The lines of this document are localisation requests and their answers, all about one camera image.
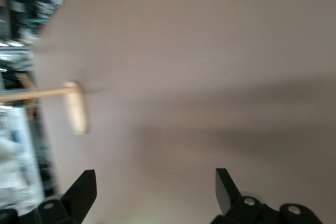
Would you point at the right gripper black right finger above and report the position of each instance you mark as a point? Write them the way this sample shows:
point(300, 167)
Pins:
point(231, 203)

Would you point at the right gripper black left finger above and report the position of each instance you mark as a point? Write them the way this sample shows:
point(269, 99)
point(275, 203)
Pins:
point(78, 197)

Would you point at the wooden cup rack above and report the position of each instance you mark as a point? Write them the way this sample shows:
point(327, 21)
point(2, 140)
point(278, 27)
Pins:
point(76, 108)

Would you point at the brown paper table cover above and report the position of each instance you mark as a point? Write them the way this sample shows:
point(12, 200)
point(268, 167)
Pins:
point(210, 51)

